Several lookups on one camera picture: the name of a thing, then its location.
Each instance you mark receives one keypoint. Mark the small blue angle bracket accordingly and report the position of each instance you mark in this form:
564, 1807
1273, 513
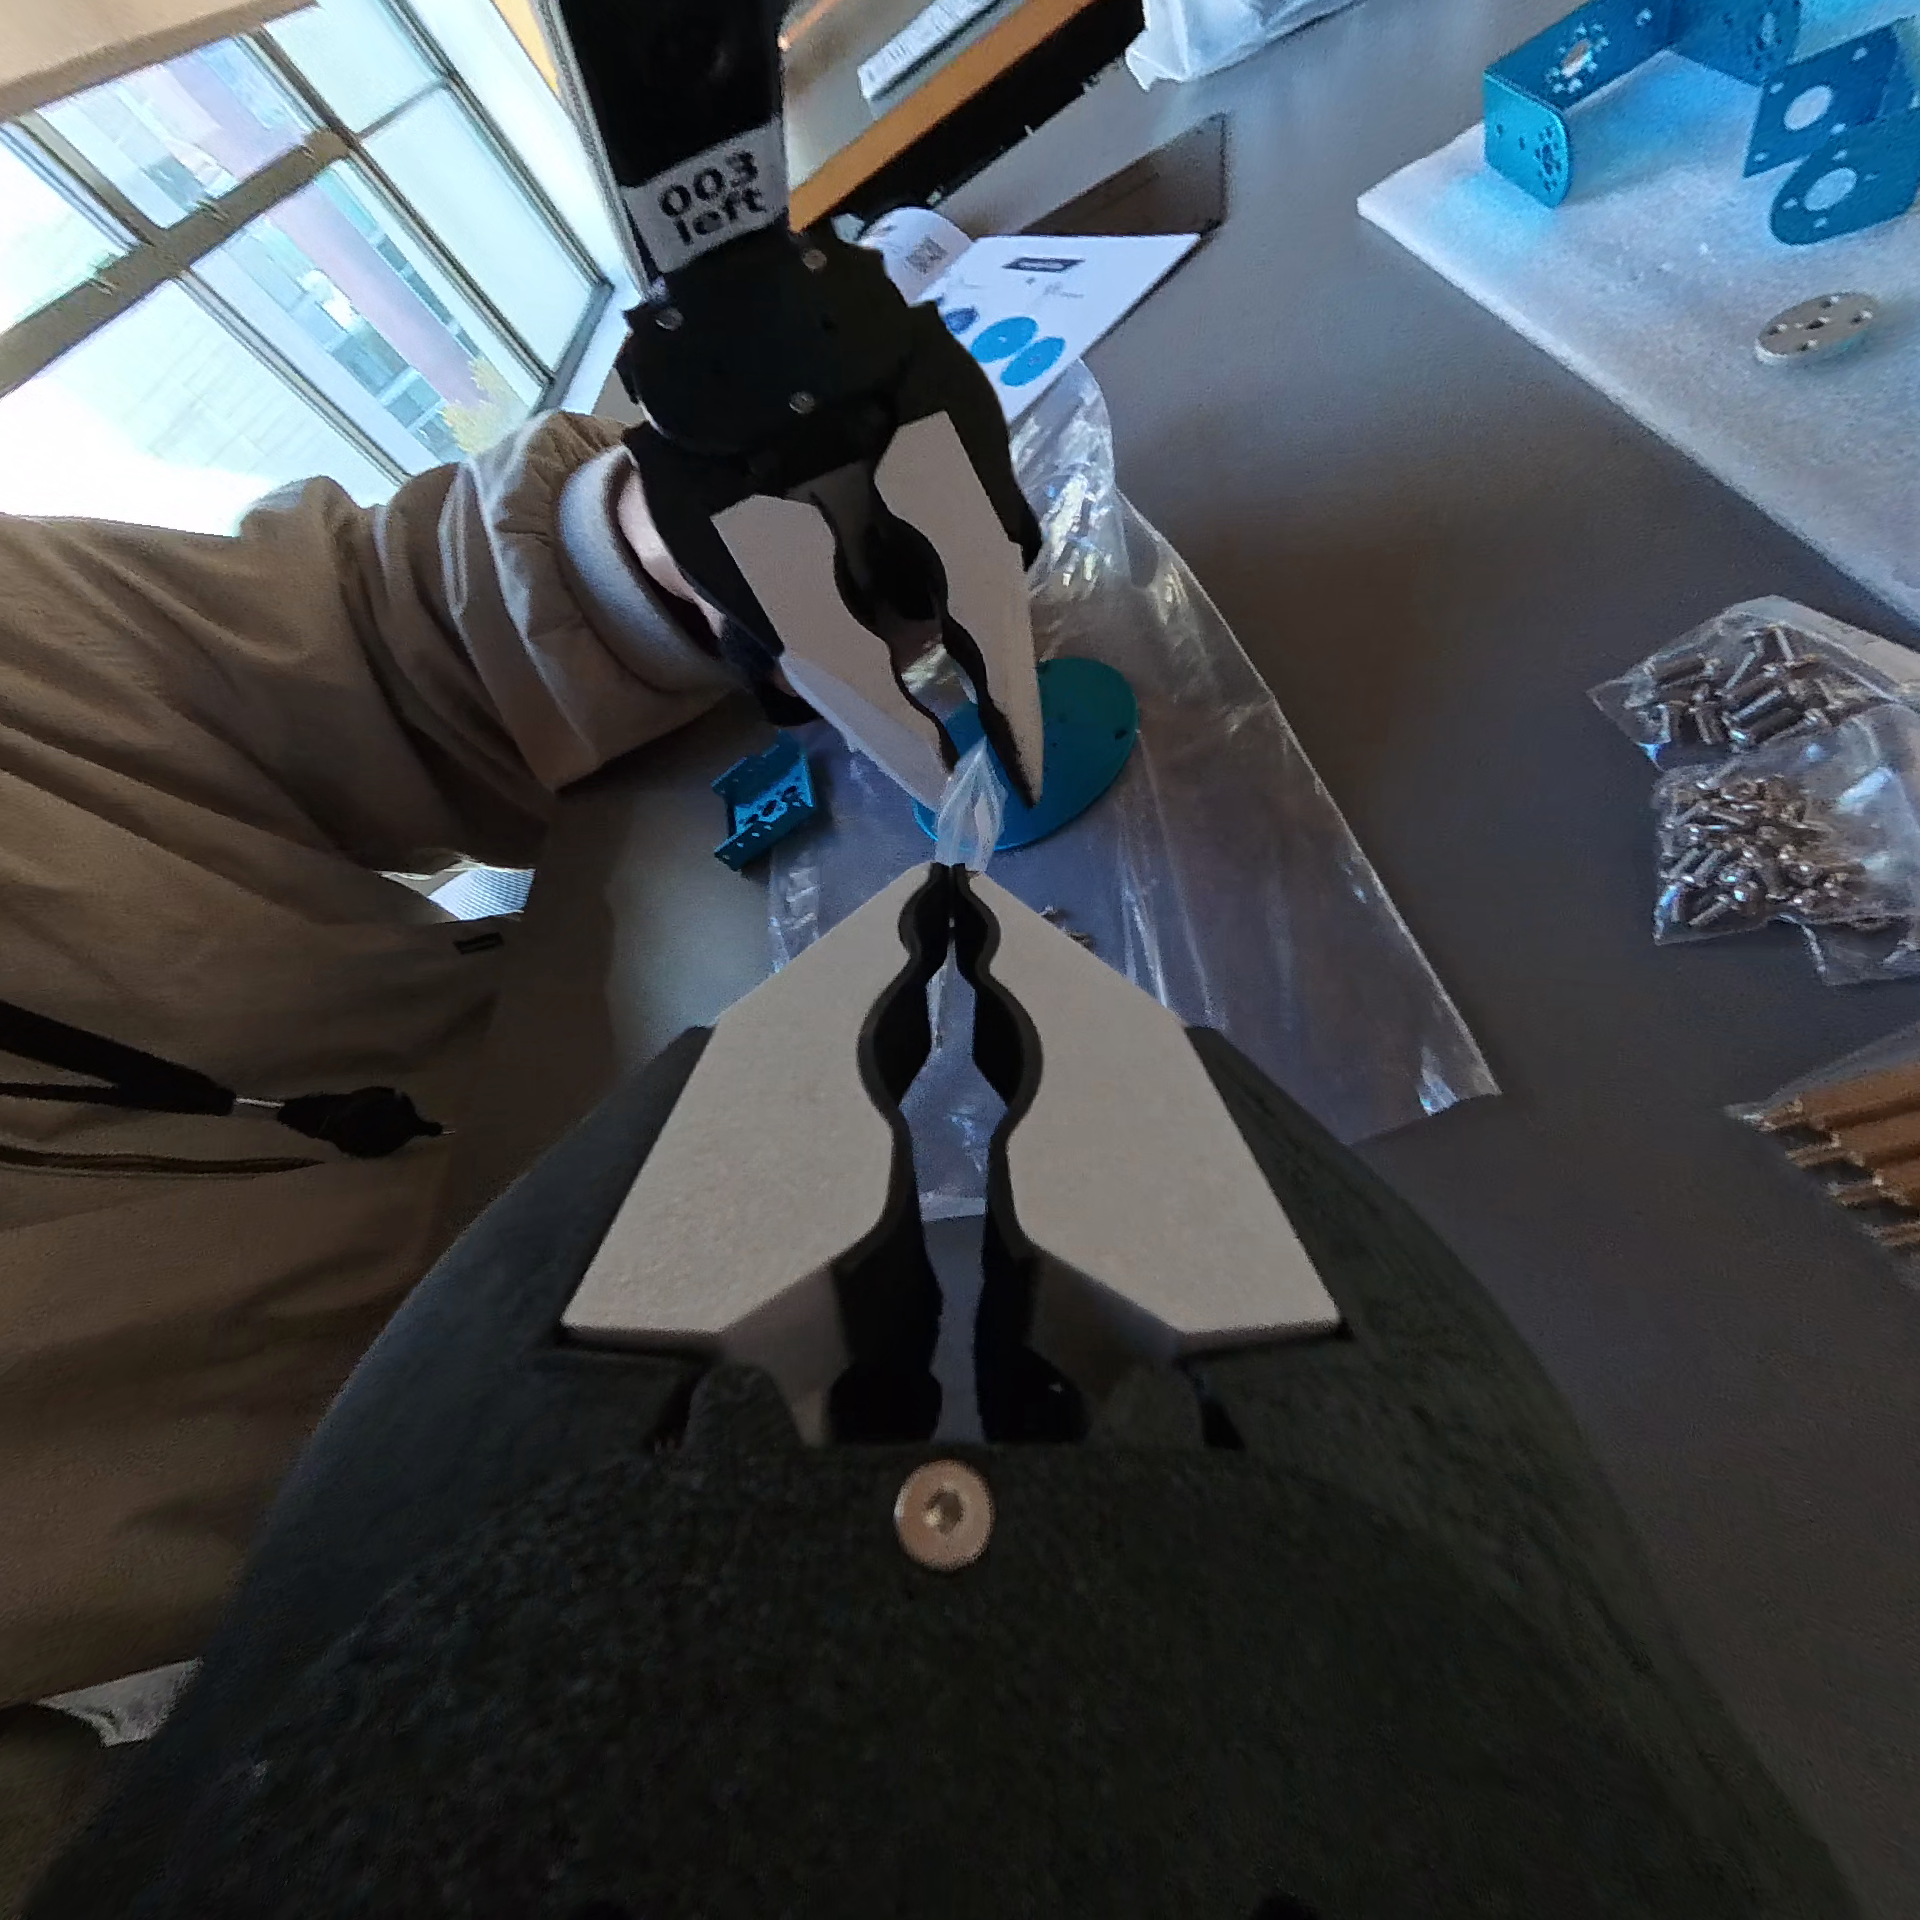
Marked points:
1825, 151

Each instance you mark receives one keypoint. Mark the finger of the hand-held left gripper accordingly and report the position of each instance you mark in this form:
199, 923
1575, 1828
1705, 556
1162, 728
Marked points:
976, 556
795, 598

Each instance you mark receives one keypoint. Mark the blue square metal bracket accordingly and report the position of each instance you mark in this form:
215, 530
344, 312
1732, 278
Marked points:
767, 809

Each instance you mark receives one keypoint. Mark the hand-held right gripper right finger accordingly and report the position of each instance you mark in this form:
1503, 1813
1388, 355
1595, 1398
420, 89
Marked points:
1154, 1185

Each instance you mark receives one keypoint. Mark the assembly instruction sheet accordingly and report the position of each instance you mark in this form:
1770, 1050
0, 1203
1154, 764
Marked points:
1111, 268

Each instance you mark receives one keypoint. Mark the long blue U bracket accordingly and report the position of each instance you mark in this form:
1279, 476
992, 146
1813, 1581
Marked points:
1547, 106
1747, 30

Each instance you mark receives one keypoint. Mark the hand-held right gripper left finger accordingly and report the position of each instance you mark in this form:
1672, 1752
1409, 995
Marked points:
750, 1185

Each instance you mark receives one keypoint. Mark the pile of small hardware bags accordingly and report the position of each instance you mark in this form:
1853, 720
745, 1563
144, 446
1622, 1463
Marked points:
1770, 794

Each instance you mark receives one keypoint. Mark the person's left forearm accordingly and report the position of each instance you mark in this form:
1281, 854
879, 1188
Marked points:
453, 598

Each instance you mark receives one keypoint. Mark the small silver round hub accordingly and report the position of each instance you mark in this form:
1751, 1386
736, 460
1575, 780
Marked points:
1816, 326

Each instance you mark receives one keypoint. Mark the teal round metal plate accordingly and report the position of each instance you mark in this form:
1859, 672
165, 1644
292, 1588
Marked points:
1079, 735

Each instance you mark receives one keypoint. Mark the small clear screw bag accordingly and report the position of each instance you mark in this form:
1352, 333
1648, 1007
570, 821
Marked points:
968, 809

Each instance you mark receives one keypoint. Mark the wood-edged table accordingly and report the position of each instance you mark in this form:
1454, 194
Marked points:
962, 133

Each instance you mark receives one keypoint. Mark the clear plastic bag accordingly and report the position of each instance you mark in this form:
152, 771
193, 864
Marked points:
1228, 898

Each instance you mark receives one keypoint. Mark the black flat pad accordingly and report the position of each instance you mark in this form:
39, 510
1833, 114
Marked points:
1141, 181

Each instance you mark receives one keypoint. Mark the person's tan jacket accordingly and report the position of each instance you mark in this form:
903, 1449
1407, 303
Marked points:
180, 898

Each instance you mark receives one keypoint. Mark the white paper sheets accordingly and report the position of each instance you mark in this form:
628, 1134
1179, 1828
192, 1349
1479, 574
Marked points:
933, 43

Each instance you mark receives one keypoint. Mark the person's left hand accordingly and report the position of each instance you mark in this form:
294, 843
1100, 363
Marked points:
662, 556

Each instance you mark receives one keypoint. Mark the grey desk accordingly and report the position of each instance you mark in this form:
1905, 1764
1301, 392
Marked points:
1425, 522

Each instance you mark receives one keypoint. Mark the large window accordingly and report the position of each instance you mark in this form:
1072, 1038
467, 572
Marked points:
227, 301

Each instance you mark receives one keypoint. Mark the white plastic bag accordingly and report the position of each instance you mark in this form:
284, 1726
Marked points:
1228, 37

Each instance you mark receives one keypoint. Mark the white foam sheet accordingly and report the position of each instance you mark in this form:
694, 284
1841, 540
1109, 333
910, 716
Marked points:
1651, 301

